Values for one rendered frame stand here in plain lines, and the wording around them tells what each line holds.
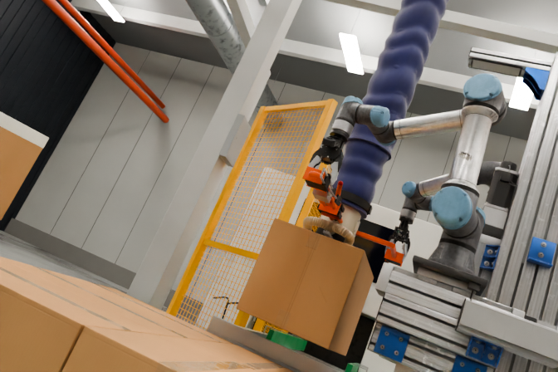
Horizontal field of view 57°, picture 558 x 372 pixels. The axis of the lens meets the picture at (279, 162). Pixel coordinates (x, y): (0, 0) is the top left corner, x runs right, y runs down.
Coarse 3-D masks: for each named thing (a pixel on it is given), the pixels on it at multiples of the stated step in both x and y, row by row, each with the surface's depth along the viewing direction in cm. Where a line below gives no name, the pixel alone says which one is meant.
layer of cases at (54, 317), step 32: (0, 288) 105; (32, 288) 118; (64, 288) 146; (96, 288) 189; (0, 320) 103; (32, 320) 102; (64, 320) 100; (96, 320) 113; (128, 320) 137; (160, 320) 175; (0, 352) 100; (32, 352) 99; (64, 352) 98; (96, 352) 97; (128, 352) 96; (160, 352) 106; (192, 352) 128; (224, 352) 160
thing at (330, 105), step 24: (264, 120) 387; (312, 120) 342; (312, 144) 324; (240, 168) 379; (288, 168) 335; (216, 216) 368; (288, 216) 312; (192, 264) 357; (216, 264) 341; (168, 312) 349; (240, 312) 295
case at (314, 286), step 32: (288, 224) 214; (288, 256) 209; (320, 256) 206; (352, 256) 203; (256, 288) 207; (288, 288) 204; (320, 288) 201; (352, 288) 203; (288, 320) 199; (320, 320) 197; (352, 320) 230
